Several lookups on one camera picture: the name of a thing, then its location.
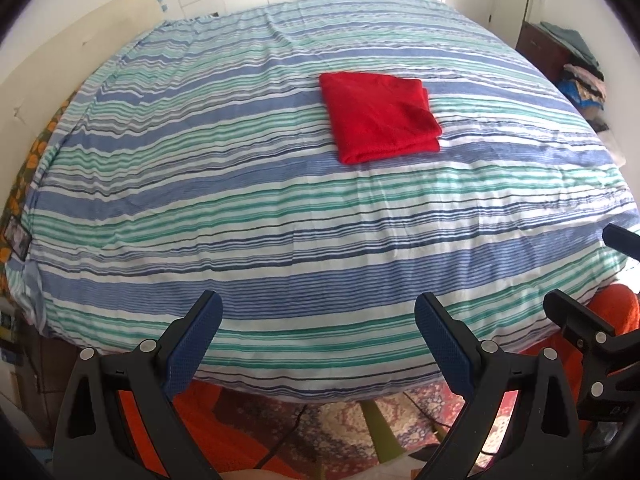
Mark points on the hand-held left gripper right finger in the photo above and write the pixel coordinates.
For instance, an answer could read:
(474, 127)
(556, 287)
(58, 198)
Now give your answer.
(445, 345)

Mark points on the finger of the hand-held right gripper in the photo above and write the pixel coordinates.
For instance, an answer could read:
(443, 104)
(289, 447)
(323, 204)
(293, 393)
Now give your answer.
(624, 242)
(575, 312)

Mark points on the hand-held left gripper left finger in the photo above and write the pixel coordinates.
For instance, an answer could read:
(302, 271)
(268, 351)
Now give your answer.
(195, 345)

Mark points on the red sweater with white print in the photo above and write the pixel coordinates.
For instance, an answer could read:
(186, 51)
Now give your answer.
(380, 115)

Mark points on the pile of folded clothes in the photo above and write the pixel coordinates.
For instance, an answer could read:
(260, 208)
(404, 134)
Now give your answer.
(580, 80)

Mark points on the orange fleece cloth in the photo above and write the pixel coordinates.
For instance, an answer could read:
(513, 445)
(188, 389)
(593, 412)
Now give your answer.
(200, 420)

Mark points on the red patterned rug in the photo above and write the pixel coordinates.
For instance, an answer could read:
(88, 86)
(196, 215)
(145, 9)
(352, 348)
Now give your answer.
(340, 425)

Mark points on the blue green striped duvet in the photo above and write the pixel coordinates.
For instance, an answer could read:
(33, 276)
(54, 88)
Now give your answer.
(250, 210)

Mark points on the dark duvet label tag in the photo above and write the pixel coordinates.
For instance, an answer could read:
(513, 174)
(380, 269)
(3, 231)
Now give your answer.
(17, 235)

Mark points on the brown wooden dresser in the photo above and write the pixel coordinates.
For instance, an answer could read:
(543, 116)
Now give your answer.
(540, 47)

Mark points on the orange green floral bedsheet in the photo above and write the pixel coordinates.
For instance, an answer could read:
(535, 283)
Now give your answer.
(27, 160)

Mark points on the white door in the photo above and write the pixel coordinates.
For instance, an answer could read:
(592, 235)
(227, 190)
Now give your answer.
(510, 0)

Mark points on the beige headboard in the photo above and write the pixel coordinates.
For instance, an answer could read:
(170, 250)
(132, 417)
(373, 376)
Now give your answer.
(60, 70)

